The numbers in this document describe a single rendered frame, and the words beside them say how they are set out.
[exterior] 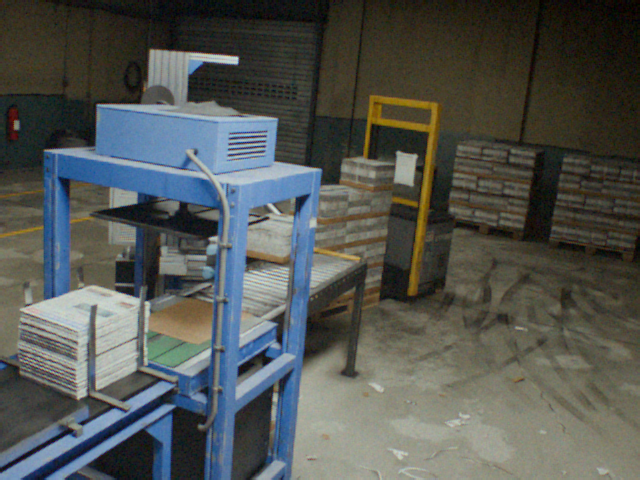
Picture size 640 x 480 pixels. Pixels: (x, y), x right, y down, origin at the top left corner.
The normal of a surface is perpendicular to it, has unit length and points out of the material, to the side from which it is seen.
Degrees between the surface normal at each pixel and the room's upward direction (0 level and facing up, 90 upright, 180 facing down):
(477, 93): 90
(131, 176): 90
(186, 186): 90
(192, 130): 90
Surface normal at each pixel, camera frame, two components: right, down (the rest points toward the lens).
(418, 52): -0.41, 0.17
